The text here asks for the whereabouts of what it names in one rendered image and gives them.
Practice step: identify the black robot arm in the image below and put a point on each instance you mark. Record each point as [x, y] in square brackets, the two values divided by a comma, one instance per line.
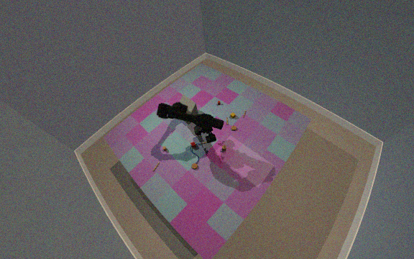
[178, 111]

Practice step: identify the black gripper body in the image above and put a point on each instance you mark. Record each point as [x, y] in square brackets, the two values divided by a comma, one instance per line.
[211, 137]

